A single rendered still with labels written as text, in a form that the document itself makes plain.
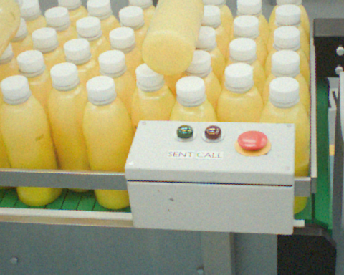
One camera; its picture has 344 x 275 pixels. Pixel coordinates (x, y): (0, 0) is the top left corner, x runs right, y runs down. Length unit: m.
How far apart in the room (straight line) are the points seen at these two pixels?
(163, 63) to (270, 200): 0.26
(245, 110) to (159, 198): 0.21
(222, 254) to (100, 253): 0.24
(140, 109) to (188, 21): 0.14
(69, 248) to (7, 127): 0.22
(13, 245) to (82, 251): 0.11
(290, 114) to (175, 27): 0.19
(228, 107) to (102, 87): 0.18
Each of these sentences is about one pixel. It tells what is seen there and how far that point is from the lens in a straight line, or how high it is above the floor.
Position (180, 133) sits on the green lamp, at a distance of 0.89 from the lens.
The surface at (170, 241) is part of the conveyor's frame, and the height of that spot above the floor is 0.87.
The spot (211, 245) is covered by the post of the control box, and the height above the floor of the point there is 0.95.
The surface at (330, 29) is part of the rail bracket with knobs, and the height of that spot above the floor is 1.00.
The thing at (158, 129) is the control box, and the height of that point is 1.10.
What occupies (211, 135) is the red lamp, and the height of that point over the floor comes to 1.11.
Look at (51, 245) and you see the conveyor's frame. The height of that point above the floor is 0.85.
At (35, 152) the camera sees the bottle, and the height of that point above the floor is 1.00.
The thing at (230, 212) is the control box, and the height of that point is 1.03.
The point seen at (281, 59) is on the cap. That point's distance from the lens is 1.04.
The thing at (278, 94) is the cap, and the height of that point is 1.10.
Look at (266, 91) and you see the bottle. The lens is 1.06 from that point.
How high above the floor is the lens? 1.63
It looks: 36 degrees down
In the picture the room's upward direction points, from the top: 6 degrees counter-clockwise
